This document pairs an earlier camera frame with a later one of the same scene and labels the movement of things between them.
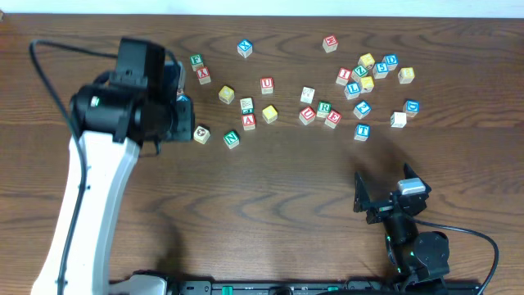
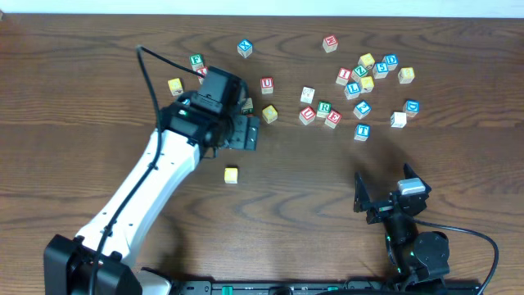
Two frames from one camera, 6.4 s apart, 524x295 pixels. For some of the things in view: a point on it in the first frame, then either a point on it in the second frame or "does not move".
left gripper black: [182, 121] to [247, 133]
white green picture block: [246, 106] does not move
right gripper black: [385, 206] does not move
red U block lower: [307, 115] does not move
